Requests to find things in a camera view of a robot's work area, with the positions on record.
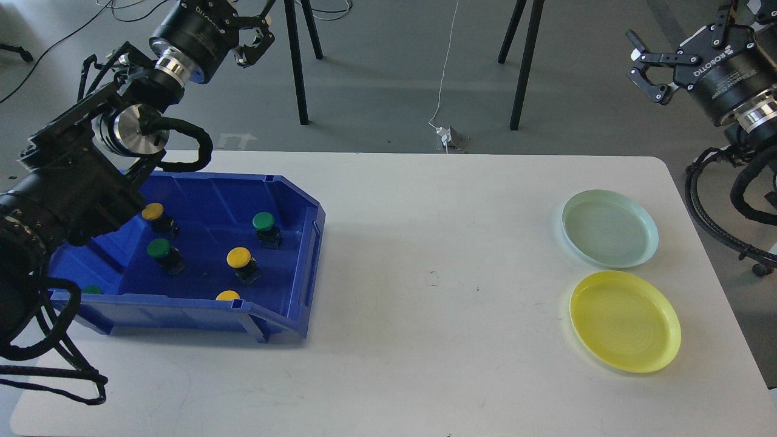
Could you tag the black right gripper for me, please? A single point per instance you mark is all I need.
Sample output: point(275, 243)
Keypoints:
point(718, 79)

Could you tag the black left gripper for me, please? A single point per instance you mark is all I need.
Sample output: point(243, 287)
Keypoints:
point(202, 31)

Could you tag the yellow button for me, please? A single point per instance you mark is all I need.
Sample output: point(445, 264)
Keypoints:
point(160, 221)
point(245, 266)

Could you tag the green button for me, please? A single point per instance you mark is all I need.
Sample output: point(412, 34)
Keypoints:
point(267, 232)
point(166, 255)
point(92, 290)

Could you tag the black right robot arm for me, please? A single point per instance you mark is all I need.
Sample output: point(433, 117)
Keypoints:
point(750, 148)

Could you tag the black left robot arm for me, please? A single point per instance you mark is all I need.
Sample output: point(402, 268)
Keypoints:
point(85, 172)

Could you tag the light green plate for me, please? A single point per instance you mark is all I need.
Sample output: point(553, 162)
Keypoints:
point(609, 229)

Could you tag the yellow plate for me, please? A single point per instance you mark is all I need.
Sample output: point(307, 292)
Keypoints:
point(625, 322)

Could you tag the yellow button front edge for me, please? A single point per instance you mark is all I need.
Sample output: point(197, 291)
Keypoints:
point(228, 295)

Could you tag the black left tripod legs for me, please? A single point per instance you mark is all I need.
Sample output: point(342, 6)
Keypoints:
point(296, 54)

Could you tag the black tripod legs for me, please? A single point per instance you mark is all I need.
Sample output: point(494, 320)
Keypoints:
point(296, 54)
point(528, 53)

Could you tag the black right tripod legs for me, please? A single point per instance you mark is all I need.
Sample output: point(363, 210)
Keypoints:
point(528, 53)

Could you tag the floor power socket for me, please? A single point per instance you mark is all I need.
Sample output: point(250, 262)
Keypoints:
point(450, 140)

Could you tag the blue plastic bin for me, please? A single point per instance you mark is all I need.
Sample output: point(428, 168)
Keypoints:
point(214, 213)

